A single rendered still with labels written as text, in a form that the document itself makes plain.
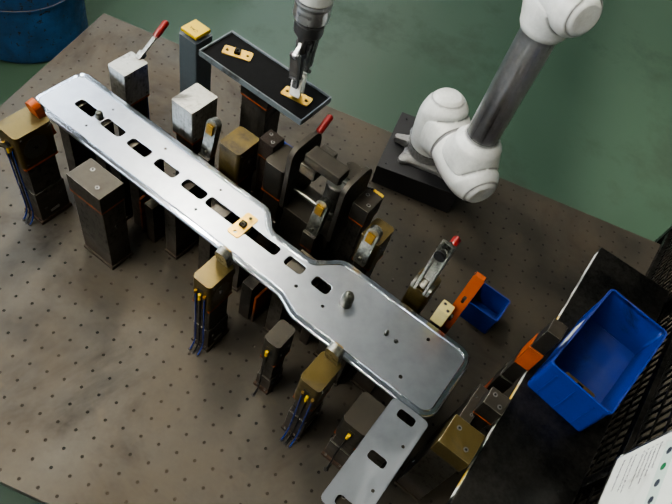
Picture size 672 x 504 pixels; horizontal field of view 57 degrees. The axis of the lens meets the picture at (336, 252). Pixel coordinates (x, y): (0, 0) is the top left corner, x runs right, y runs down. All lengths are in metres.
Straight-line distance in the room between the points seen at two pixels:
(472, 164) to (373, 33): 2.29
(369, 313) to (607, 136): 2.81
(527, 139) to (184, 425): 2.71
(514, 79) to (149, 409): 1.29
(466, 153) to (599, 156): 2.13
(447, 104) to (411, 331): 0.79
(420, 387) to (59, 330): 0.98
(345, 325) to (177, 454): 0.54
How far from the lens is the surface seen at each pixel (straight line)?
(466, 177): 1.92
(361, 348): 1.50
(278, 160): 1.68
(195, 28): 1.92
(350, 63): 3.80
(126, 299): 1.86
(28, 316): 1.88
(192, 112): 1.73
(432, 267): 1.51
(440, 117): 2.01
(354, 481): 1.39
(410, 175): 2.15
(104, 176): 1.69
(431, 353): 1.54
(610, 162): 3.96
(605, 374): 1.70
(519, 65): 1.73
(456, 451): 1.41
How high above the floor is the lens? 2.31
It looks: 54 degrees down
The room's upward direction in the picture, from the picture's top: 19 degrees clockwise
